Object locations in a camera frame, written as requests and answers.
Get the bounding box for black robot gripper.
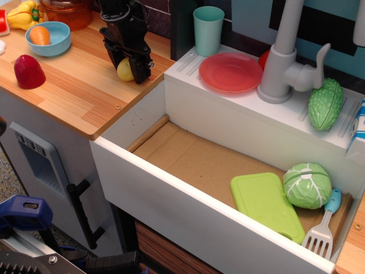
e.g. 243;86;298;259
98;1;154;84

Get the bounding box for grey toy faucet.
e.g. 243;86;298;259
257;1;331;104

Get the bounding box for lime green cutting board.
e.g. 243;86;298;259
230;172;306;245

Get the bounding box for grey toy oven door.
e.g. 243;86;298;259
10;122;71;205

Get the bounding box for yellow toy potato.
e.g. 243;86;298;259
117;58;135;82

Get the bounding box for blue clamp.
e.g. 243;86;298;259
1;195;53;233

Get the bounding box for grey spatula blue handle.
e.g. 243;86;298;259
302;188;342;260

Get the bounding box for white toy sink basin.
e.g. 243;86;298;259
91;50;364;273

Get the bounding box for blue white milk carton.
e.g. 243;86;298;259
345;100;365;165

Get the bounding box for green toy cabbage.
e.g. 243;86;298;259
283;163;332;209

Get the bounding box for yellow toy bell pepper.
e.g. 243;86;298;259
7;1;44;30

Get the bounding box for blue plastic bowl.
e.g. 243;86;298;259
25;21;71;57

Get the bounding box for orange toy carrot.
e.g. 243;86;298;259
29;26;51;46

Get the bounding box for red white toy item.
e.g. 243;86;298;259
0;9;10;36

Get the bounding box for red toy tomato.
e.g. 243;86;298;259
258;50;270;70

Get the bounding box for teal plastic cup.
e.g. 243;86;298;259
193;6;225;57

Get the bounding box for brown cardboard sheet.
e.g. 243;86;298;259
126;115;354;252

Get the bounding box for orange transparent pot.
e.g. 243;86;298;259
38;0;92;31

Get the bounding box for pink plastic plate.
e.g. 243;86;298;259
199;53;263;92

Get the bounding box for dark red toy vegetable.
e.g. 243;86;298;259
14;55;46;89

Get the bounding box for black cabinet door handle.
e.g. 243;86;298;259
66;179;105;249

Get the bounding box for green toy bitter gourd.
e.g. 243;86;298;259
308;78;343;131

